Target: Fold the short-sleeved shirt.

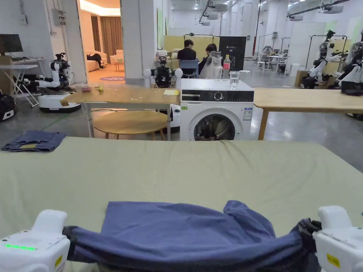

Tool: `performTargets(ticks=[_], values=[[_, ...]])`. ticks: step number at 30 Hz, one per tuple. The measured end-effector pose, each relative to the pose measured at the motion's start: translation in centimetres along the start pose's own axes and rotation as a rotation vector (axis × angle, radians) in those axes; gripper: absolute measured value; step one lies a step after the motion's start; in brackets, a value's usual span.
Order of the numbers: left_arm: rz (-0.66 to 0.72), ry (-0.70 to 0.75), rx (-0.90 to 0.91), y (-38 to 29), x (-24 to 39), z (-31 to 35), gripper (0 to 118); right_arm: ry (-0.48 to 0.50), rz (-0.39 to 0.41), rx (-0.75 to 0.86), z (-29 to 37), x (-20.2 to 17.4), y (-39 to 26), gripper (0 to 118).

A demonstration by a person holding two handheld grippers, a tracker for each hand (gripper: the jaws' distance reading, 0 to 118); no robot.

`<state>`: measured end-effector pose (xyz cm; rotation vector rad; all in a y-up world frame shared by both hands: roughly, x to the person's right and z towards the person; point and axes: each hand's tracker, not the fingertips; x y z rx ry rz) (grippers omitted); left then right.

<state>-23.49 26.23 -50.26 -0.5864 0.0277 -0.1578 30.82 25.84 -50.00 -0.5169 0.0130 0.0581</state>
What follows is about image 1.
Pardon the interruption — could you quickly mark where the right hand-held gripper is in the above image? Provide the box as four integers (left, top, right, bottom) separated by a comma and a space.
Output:
297, 206, 363, 272

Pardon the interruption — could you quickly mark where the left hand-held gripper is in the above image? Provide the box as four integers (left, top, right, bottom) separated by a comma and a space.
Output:
0, 209, 78, 272

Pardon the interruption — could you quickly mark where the dark blue shirt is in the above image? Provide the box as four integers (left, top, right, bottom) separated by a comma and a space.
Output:
66, 200, 322, 272

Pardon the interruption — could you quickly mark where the folded blue denim garment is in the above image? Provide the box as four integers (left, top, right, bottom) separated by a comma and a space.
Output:
1, 130, 67, 153

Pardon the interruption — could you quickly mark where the black equipment case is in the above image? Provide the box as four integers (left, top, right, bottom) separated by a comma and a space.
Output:
0, 93, 17, 123

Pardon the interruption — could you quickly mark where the long wooden table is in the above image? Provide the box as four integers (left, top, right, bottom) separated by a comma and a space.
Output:
253, 87, 363, 141

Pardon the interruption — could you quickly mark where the round low wooden table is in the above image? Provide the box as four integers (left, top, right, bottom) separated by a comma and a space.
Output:
93, 110, 169, 141

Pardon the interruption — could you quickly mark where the white wheeled robot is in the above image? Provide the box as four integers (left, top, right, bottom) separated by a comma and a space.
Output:
24, 52, 83, 114

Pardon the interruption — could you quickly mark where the white humanoid robot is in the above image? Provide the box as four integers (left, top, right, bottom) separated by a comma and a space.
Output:
337, 41, 363, 121
300, 29, 350, 89

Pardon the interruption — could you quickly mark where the bed with pale green sheet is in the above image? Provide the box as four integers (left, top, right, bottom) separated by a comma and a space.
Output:
0, 136, 363, 272

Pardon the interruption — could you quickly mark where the white washing machine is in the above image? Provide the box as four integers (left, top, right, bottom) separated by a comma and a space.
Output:
180, 54, 255, 142

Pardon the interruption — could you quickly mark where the rectangular wooden table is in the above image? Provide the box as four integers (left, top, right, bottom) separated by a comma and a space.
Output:
60, 84, 182, 141

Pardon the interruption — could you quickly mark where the desk with black monitor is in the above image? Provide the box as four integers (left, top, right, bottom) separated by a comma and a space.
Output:
0, 34, 46, 108

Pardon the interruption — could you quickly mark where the cream sofa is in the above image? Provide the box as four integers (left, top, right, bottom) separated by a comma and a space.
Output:
86, 49, 124, 72

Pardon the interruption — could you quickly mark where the white robot with black torso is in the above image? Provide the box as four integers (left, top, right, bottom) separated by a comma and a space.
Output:
143, 56, 184, 134

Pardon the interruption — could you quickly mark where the black standing board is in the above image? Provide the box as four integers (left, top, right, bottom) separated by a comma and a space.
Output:
218, 36, 247, 72

